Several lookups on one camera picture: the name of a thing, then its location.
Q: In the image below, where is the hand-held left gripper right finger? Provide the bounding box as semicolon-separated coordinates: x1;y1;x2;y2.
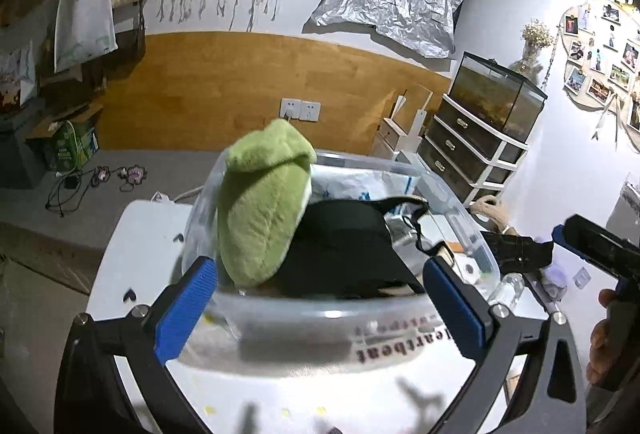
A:
422;257;587;434

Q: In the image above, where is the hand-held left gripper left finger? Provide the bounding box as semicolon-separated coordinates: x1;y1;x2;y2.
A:
54;255;219;434

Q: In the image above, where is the clear plastic bottle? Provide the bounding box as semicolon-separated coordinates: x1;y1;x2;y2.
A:
487;273;526;307

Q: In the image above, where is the clear plastic container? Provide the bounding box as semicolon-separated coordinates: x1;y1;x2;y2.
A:
181;149;501;372

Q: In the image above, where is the green plush toy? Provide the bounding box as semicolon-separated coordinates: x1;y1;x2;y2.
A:
216;118;318;287

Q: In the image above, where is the black cap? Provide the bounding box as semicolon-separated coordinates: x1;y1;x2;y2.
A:
270;197;451;300

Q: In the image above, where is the person's right hand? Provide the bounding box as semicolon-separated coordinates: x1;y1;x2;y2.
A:
588;288;619;385

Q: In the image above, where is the white tape roll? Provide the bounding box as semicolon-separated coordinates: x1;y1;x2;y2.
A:
457;259;483;282

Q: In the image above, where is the beige plush toy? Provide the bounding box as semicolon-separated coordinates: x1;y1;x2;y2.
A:
470;195;511;232

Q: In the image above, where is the dark plastic drawer unit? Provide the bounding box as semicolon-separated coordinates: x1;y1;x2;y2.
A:
417;93;530;205

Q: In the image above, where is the glass fish tank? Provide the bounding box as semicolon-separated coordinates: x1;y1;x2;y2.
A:
447;52;548;146

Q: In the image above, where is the white plastic bag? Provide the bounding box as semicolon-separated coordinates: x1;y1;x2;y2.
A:
310;167;416;215

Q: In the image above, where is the white desk organizer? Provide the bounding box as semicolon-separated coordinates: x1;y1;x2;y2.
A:
372;87;433;162

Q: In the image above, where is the photo collage board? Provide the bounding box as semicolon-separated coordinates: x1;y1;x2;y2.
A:
557;0;640;135

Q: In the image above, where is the vase of dried flowers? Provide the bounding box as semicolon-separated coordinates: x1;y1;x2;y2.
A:
510;18;553;80

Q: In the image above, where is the green cardboard box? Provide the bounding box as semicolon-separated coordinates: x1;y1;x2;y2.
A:
42;119;101;172

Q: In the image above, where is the printed paper bag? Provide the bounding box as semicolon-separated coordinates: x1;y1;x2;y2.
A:
0;39;38;115

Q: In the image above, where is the white tote bag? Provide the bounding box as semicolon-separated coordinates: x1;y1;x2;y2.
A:
53;0;119;74

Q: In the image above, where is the black floor cable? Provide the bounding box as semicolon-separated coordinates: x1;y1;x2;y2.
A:
45;167;101;217

